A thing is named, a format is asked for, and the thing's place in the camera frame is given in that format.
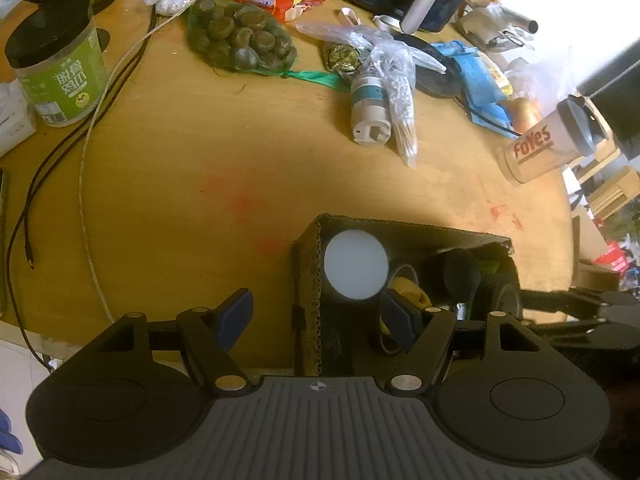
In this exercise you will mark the black cylindrical weight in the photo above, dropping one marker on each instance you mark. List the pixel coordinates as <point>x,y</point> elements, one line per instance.
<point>457,272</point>

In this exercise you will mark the amber tape roll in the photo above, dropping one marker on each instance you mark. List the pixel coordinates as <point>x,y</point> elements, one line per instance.
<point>406,271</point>

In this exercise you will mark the green net bag of chestnuts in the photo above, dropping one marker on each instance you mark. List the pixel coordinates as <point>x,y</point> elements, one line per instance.
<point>240,35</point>

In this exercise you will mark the yellow packet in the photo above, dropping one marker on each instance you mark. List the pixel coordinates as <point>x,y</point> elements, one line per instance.
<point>500,77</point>

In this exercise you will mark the clear plastic bag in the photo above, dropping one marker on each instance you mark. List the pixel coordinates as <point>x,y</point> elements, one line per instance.
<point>350,35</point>

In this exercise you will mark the red box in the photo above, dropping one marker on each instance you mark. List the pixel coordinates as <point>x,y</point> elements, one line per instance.
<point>612,257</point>

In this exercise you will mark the foil candy pack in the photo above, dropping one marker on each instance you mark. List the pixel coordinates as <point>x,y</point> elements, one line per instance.
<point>342,57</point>

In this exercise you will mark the wooden chair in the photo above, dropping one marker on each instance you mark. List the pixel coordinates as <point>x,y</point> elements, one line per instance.
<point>617,190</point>

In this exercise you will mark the green tube with black cap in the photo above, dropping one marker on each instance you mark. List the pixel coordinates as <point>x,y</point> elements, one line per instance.
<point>492,266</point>

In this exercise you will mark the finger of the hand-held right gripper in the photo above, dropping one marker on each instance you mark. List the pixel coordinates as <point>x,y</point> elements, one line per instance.
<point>560,299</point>
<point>570,331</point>

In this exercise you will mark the white bottle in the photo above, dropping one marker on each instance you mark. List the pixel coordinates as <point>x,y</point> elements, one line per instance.
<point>370,115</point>

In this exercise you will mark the brown cardboard box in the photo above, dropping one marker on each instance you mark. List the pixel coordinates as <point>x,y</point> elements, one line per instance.
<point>310,280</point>

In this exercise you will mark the white plastic bag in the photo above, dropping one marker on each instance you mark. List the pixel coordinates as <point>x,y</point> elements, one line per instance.
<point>540,80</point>

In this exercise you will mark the bag of cotton swabs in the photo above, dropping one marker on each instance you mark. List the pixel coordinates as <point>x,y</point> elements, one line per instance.
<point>402,110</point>

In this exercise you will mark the clear shaker bottle grey lid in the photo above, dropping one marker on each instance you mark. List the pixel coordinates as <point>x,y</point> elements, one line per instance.
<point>540,147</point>

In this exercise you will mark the white tissue pack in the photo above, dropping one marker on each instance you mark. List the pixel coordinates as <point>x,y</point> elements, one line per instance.
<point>12,120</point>

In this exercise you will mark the silver metal tool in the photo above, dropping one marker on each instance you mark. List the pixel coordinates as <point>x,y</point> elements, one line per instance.
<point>515,20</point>

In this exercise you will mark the black rectangular adapter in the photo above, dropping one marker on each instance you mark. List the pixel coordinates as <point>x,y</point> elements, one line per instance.
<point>337,340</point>

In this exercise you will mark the black round kettle base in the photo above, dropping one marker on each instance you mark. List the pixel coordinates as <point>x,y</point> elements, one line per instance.
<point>435,77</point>

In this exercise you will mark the blue packet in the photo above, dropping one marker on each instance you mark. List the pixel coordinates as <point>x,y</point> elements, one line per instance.
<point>470,67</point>
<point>492,115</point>

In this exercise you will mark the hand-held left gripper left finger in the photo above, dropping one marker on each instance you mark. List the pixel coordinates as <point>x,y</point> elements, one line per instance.
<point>235,312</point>

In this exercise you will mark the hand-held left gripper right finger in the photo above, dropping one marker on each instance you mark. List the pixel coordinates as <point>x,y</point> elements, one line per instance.
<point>400,317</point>

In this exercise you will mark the green label jar black lid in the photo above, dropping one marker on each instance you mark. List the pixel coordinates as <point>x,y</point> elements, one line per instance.
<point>60,80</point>

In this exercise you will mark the black electrical tape roll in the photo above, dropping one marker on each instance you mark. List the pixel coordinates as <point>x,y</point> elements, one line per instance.
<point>505,295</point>

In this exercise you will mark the blue fabric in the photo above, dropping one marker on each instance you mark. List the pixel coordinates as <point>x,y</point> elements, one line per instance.
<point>7,430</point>

